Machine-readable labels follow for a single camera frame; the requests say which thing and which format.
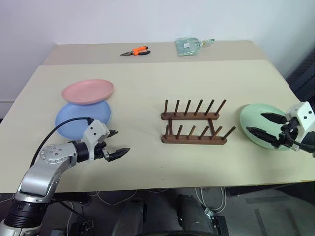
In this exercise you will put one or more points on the pink plate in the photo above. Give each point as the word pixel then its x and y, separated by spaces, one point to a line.
pixel 86 92

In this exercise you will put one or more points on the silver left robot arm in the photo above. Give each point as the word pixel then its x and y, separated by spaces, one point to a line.
pixel 39 177

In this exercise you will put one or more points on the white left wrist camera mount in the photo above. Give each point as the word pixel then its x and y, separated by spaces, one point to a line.
pixel 94 130

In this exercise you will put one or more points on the light green plate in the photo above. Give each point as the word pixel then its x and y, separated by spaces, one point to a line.
pixel 251 115

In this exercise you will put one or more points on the black ribbed chair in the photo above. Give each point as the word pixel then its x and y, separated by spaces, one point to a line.
pixel 304 78

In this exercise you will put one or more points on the wooden dish rack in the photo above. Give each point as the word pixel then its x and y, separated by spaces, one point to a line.
pixel 192 140

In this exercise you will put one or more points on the blue plate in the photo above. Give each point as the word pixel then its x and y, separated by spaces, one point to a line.
pixel 73 118

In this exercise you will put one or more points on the black floor box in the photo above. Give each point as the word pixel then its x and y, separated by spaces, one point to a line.
pixel 220 225

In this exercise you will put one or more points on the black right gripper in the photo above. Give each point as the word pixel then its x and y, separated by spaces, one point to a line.
pixel 286 136

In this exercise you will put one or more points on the dark rounded shape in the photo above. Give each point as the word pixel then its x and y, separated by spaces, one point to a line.
pixel 130 218
pixel 194 214

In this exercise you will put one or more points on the black table frame bar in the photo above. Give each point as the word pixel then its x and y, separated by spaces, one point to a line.
pixel 71 196

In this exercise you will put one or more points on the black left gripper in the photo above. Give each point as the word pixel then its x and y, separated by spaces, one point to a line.
pixel 100 151

